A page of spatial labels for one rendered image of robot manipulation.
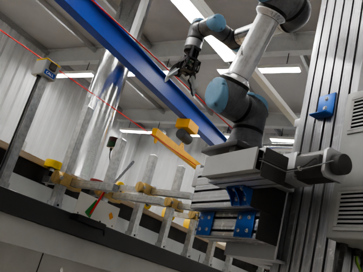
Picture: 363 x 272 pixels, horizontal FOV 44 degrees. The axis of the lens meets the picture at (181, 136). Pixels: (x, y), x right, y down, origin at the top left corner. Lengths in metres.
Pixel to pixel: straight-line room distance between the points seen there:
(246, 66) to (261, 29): 0.14
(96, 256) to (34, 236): 0.36
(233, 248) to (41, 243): 0.76
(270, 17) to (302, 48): 6.15
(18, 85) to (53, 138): 1.64
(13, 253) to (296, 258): 1.19
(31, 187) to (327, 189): 1.25
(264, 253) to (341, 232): 0.29
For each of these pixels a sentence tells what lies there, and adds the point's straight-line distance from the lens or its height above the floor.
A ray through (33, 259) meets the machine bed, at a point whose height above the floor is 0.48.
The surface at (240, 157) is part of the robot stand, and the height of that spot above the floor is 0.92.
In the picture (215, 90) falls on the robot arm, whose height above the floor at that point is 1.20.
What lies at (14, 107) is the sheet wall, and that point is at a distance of 10.69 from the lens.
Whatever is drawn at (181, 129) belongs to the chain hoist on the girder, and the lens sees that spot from 7.46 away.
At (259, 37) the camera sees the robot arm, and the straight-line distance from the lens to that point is 1.65.
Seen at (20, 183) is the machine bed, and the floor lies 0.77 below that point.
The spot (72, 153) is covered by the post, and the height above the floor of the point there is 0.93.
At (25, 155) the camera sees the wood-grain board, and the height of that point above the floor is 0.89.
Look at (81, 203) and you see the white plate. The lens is 1.97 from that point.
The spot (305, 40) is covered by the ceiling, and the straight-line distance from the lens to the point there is 7.90.
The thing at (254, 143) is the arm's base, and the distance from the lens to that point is 1.62.
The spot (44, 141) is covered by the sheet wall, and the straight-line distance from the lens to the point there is 11.31.
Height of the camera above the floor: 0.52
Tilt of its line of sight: 19 degrees up
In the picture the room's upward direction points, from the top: 15 degrees clockwise
